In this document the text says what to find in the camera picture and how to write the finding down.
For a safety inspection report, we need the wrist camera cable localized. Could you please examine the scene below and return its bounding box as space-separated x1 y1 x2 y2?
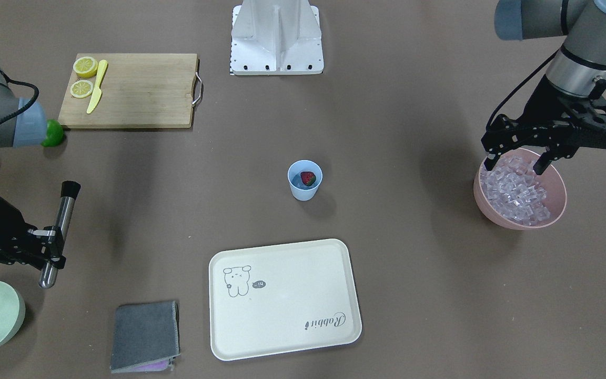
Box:
486 50 559 132
0 79 39 144

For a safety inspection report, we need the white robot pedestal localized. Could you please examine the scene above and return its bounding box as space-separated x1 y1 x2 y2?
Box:
229 1 325 75

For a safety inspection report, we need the wooden cutting board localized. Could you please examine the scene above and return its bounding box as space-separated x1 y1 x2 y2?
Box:
58 53 203 129

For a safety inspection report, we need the cream rabbit tray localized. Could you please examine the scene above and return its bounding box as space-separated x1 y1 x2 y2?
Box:
208 239 362 361

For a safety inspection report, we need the red strawberry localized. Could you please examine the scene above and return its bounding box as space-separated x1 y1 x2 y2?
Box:
300 171 317 187

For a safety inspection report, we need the light blue cup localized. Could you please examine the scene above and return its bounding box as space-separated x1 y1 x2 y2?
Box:
288 160 323 201

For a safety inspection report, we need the yellow plastic knife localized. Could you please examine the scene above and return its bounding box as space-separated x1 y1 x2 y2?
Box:
86 59 108 114

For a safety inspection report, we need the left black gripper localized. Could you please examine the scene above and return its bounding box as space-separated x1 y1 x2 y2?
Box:
481 78 598 175

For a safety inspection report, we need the pink bowl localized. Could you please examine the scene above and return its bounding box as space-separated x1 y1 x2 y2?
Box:
473 147 568 231

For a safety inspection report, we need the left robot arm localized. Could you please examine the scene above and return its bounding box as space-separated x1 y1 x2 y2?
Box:
481 1 606 175

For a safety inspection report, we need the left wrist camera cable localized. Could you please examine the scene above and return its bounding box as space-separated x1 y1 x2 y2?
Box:
486 50 559 132

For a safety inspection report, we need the lemon slice upper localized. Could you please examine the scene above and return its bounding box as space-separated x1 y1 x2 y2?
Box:
69 79 94 99

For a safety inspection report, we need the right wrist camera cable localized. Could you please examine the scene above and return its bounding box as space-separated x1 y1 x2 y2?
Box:
0 79 39 144

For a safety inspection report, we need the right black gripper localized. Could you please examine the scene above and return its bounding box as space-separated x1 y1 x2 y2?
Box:
0 197 66 270

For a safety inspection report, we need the steel muddler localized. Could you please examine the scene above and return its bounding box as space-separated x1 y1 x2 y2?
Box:
38 181 81 290

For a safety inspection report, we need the pile of ice cubes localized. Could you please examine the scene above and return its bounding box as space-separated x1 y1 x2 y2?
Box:
479 152 552 227

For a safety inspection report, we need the grey folded cloth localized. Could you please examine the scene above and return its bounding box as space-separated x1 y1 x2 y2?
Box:
109 300 180 374

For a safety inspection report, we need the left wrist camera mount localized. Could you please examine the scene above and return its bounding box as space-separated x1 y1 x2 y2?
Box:
565 97 606 149

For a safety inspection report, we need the green lime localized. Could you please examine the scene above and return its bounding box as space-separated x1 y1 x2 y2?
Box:
41 118 65 148

